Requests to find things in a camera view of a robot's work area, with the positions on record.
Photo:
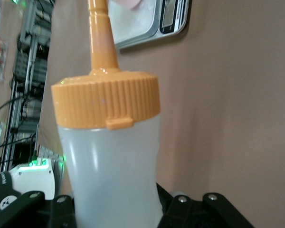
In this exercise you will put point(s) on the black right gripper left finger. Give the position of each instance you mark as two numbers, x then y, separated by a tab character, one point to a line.
26	211

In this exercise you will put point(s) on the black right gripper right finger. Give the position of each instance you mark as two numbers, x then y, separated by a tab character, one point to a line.
204	213

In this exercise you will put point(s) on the orange-capped squeeze bottle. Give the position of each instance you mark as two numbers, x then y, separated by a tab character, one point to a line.
109	154

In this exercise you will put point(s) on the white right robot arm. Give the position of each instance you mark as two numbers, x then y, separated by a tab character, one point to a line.
35	178

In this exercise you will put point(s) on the metal equipment rack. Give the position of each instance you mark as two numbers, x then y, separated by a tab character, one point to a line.
31	71

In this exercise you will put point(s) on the silver digital kitchen scale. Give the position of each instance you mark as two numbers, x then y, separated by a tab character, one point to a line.
137	26

